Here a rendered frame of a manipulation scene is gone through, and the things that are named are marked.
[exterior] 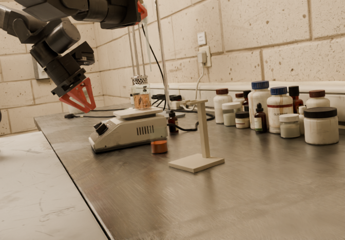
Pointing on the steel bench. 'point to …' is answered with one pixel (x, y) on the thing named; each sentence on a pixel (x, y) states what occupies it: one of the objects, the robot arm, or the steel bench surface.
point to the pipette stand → (202, 159)
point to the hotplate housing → (128, 132)
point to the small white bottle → (302, 119)
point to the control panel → (103, 133)
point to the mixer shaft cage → (136, 58)
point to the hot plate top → (136, 112)
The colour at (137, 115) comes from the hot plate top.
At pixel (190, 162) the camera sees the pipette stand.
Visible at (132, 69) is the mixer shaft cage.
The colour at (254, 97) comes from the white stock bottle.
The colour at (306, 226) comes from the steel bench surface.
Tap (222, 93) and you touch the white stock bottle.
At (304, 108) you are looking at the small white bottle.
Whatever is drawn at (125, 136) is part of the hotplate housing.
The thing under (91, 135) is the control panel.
